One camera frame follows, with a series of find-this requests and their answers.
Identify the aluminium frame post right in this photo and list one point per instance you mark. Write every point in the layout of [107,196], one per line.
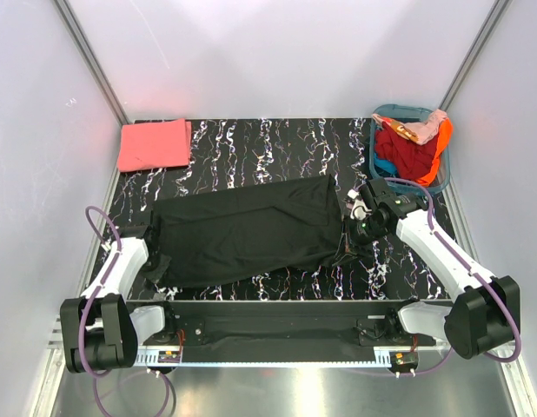
[485,32]

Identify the orange t shirt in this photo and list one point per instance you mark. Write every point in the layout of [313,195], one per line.
[429,155]

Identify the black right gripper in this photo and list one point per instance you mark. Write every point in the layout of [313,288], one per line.
[351,228]

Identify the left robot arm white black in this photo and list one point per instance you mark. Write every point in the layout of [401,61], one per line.
[99,332]

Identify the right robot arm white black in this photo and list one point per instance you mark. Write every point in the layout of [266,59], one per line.
[485,315]

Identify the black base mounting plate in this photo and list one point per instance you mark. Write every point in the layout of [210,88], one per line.
[282,329]

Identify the aluminium frame post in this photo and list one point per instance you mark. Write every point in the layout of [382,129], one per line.
[485,32]
[83,45]

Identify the teal plastic laundry basket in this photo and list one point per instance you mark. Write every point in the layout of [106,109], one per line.
[407,114]

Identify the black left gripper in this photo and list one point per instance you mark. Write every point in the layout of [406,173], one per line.
[160,271]

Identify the aluminium frame post left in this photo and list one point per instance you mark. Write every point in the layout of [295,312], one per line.
[83,45]

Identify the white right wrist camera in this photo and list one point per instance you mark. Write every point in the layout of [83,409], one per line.
[356,207]

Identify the light pink t shirt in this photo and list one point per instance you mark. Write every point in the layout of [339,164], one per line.
[418,132]

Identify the blue t shirt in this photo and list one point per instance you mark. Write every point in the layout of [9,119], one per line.
[385,165]

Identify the folded pink t shirt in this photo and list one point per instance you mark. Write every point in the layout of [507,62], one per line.
[154,145]

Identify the aluminium rail front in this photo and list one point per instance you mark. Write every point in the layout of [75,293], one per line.
[404,344]

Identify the white slotted cable duct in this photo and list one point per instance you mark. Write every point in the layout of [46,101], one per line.
[160,358]

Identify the black t shirt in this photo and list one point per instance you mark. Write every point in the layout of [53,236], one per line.
[229,235]

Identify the dark red t shirt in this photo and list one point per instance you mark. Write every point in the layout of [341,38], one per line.
[401,152]

